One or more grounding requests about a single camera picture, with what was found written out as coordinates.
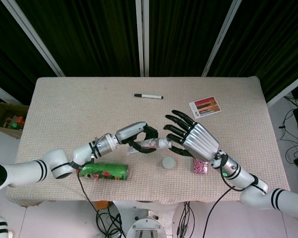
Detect black white marker pen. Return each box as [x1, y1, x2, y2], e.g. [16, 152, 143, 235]
[134, 93, 164, 101]

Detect brown cardboard box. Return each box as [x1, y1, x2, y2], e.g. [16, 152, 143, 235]
[0, 92, 29, 140]

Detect pink patterned card deck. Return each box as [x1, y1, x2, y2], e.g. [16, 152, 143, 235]
[193, 158, 210, 175]

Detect white slanted frame post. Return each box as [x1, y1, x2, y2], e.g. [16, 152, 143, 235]
[202, 0, 249, 77]
[6, 0, 66, 77]

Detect floral toothpaste tube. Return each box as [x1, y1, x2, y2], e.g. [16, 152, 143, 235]
[126, 138, 163, 156]

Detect black cables beside table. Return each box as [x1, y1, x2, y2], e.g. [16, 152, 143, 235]
[279, 93, 298, 167]

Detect beige waffle tablecloth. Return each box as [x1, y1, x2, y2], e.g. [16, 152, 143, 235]
[5, 76, 292, 208]

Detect orange block under table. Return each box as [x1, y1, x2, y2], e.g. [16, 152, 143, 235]
[93, 200, 110, 212]

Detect dark green curtain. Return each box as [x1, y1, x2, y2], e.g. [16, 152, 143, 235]
[0, 0, 298, 106]

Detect black floor cable bundle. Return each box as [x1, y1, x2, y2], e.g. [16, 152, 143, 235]
[95, 207, 124, 238]

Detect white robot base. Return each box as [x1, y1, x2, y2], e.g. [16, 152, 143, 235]
[112, 199, 176, 238]

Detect black hanging cable bundle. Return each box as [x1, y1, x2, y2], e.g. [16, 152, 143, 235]
[176, 200, 197, 238]

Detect small grey round cap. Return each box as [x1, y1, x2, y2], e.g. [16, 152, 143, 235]
[161, 156, 177, 171]

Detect white upright frame post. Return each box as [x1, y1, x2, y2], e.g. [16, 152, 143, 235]
[135, 0, 145, 77]
[142, 0, 151, 77]

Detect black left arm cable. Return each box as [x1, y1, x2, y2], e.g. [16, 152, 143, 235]
[75, 170, 102, 238]

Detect green Pringles can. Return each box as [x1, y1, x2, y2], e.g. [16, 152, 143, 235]
[75, 162, 130, 183]

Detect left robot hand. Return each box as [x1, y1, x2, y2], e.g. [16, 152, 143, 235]
[115, 121, 160, 155]

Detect red picture card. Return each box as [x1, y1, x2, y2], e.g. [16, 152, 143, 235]
[188, 97, 223, 120]

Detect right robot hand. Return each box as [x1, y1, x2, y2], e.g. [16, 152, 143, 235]
[163, 110, 220, 162]

